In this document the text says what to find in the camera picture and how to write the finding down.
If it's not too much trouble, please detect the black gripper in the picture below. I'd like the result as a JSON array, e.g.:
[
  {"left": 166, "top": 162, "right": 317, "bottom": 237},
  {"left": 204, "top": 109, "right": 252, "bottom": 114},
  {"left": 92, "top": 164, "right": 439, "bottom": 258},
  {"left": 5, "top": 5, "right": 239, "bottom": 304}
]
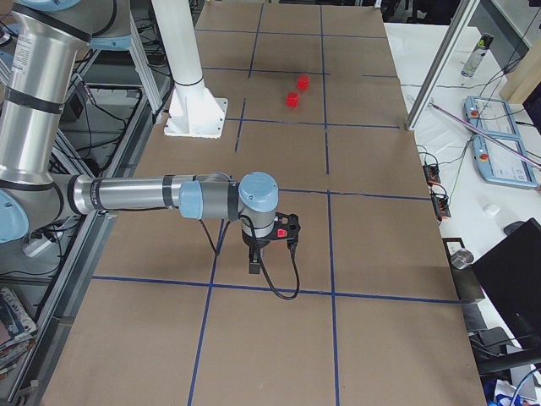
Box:
[{"left": 242, "top": 231, "right": 271, "bottom": 274}]

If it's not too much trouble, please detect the red block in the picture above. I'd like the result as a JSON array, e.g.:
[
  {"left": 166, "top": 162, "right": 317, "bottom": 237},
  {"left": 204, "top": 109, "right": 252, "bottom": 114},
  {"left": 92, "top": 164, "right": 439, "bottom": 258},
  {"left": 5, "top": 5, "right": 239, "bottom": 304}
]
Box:
[
  {"left": 297, "top": 74, "right": 310, "bottom": 91},
  {"left": 286, "top": 91, "right": 300, "bottom": 108}
]

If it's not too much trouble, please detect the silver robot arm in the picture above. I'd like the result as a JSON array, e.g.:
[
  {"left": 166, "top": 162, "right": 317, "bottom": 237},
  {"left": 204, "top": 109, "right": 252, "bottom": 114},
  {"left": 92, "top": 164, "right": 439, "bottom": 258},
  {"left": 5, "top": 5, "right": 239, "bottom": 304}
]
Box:
[{"left": 1, "top": 1, "right": 286, "bottom": 268}]

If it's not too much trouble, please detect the steel cup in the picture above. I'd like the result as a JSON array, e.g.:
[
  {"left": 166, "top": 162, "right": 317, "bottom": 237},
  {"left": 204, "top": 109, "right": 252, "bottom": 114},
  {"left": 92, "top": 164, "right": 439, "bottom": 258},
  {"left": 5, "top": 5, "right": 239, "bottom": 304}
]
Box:
[{"left": 450, "top": 248, "right": 474, "bottom": 270}]

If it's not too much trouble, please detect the stack of magazines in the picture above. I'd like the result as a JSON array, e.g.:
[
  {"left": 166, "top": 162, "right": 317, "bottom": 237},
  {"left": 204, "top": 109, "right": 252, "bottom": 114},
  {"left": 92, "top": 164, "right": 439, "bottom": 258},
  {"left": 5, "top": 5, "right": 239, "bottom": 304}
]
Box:
[{"left": 1, "top": 286, "right": 37, "bottom": 379}]

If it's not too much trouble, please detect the reacher grabber stick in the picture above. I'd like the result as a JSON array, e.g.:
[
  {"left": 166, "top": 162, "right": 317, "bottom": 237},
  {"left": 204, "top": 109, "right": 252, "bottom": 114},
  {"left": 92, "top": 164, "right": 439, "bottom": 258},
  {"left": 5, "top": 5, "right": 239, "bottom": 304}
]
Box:
[{"left": 429, "top": 102, "right": 541, "bottom": 169}]

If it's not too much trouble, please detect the black monitor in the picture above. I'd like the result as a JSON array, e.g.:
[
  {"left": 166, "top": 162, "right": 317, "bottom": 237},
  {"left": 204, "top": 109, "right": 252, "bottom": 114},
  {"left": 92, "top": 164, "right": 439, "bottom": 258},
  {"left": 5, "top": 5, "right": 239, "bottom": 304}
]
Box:
[{"left": 473, "top": 218, "right": 540, "bottom": 349}]

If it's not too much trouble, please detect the lower teach pendant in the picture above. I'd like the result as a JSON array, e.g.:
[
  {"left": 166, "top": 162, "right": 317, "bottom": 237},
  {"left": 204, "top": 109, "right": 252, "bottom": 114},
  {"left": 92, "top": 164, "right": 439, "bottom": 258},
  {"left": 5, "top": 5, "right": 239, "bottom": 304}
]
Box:
[{"left": 473, "top": 134, "right": 538, "bottom": 189}]

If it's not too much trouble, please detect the teach pendant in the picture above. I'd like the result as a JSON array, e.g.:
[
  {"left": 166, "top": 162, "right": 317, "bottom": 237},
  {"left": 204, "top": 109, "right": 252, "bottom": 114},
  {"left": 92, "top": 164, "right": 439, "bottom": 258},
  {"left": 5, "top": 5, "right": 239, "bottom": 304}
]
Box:
[
  {"left": 473, "top": 134, "right": 538, "bottom": 189},
  {"left": 464, "top": 96, "right": 519, "bottom": 136}
]

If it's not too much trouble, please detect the upper teach pendant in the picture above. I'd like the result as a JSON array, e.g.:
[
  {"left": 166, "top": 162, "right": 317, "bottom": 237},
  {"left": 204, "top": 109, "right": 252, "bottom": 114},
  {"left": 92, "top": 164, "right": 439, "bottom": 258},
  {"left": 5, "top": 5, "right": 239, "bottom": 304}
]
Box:
[{"left": 464, "top": 96, "right": 519, "bottom": 136}]

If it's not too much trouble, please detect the clear spray bottle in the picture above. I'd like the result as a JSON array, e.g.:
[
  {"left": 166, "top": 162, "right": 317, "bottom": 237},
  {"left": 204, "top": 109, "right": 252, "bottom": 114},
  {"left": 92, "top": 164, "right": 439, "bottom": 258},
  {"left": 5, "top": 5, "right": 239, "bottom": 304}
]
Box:
[{"left": 461, "top": 33, "right": 494, "bottom": 77}]

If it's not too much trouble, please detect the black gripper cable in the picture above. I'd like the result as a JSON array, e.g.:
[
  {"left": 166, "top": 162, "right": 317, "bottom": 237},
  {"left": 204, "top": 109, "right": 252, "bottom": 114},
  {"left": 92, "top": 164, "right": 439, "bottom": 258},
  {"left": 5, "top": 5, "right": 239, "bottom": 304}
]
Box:
[{"left": 200, "top": 215, "right": 302, "bottom": 300}]

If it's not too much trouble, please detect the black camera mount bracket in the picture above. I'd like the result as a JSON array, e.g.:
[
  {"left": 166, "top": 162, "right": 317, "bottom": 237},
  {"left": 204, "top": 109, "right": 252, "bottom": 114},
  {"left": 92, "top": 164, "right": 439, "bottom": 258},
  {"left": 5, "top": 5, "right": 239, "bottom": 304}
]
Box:
[{"left": 273, "top": 212, "right": 301, "bottom": 245}]

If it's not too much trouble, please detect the white pedestal column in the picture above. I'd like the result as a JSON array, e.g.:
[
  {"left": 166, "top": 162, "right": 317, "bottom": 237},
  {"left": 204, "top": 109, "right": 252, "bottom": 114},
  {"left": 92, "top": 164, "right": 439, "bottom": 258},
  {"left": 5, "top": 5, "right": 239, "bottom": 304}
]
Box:
[{"left": 152, "top": 0, "right": 228, "bottom": 139}]

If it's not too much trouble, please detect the aluminium frame post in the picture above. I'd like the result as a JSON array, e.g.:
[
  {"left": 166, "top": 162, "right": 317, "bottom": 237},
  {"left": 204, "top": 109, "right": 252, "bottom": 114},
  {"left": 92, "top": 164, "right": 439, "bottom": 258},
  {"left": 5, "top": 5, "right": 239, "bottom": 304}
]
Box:
[{"left": 406, "top": 0, "right": 480, "bottom": 130}]

